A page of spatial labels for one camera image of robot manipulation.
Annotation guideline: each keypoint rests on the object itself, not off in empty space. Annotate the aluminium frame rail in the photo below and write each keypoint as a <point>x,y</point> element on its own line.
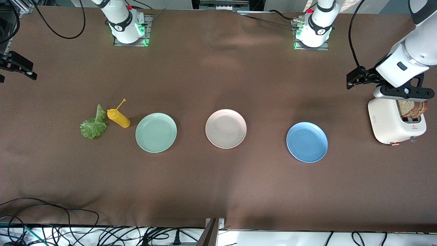
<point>24,5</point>

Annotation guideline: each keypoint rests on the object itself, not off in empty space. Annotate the mint green plate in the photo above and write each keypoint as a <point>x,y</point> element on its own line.
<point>156,133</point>

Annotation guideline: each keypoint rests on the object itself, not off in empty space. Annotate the blue plate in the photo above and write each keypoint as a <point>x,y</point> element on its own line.
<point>307,142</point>

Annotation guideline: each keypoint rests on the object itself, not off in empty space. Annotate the brown table cloth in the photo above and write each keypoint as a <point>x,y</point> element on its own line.
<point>218,191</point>

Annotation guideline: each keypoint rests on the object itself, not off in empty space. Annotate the yellow squeeze bottle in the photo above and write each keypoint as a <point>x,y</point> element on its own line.
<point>119,119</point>

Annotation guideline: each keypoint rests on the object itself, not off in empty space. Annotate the black power plug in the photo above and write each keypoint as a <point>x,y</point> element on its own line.
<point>177,241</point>

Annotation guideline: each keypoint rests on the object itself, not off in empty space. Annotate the white toaster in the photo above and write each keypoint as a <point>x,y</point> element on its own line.
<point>385,119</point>

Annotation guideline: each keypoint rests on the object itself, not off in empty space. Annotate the metal camera post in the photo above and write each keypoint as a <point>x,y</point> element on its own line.
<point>209,235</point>

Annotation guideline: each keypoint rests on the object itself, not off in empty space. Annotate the grey power strip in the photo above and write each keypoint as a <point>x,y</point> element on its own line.
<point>223,5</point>

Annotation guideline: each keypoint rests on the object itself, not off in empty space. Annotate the green lettuce leaf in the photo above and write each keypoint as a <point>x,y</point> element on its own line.
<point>92,128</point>

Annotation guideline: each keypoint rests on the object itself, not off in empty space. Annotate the beige plate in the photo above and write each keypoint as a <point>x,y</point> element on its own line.
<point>225,129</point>

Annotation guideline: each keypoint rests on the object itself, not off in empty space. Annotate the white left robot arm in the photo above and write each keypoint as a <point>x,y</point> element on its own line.
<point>418,51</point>

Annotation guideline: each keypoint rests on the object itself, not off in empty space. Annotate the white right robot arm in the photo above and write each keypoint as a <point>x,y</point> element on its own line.
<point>123,24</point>

